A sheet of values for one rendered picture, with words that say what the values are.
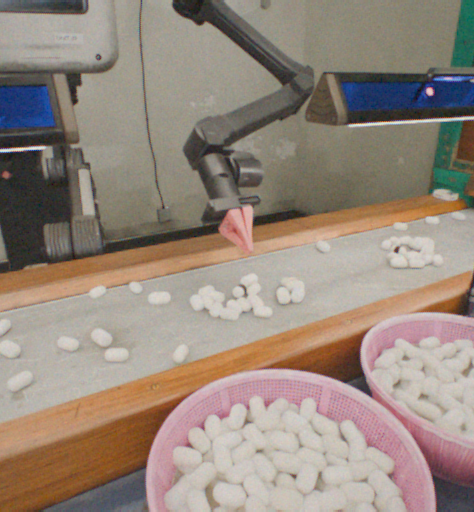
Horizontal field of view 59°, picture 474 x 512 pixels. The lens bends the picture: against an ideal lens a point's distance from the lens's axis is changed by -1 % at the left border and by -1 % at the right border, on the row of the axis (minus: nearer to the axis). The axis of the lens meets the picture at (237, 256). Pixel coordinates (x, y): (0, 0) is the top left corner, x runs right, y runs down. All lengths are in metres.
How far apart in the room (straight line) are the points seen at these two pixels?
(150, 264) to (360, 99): 0.48
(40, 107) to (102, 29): 0.66
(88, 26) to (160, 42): 1.68
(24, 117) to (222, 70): 2.52
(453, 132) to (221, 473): 1.23
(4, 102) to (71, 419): 0.34
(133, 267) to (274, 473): 0.50
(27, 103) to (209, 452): 0.41
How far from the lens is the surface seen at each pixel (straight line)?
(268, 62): 1.20
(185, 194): 2.93
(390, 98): 0.73
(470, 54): 1.46
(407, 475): 0.49
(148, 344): 0.65
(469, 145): 1.46
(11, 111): 0.49
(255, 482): 0.46
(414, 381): 0.61
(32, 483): 0.54
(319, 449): 0.51
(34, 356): 0.68
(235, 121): 0.91
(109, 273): 0.83
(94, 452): 0.53
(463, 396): 0.62
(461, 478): 0.59
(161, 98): 2.79
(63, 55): 1.13
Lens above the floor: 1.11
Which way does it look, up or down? 23 degrees down
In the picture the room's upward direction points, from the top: straight up
